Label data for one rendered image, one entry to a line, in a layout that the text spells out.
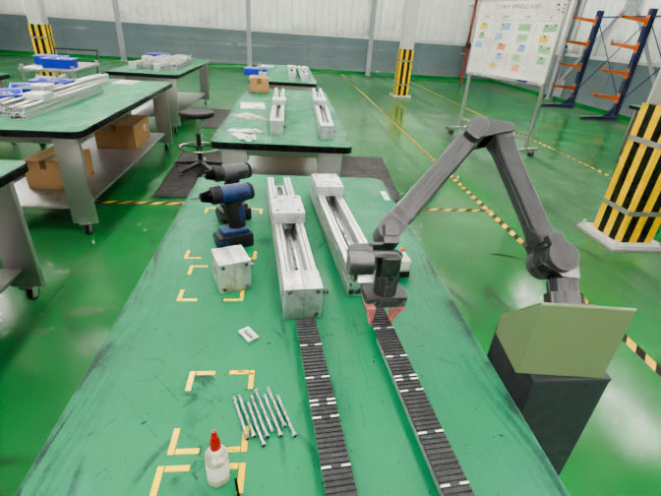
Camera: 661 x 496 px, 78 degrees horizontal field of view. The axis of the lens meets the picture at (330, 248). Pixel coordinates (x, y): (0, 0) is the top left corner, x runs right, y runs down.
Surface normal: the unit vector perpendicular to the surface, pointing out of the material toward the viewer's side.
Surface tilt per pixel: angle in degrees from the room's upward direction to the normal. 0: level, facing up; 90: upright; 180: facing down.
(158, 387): 0
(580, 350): 90
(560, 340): 90
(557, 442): 90
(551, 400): 90
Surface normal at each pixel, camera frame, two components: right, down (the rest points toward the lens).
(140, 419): 0.07, -0.88
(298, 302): 0.18, 0.48
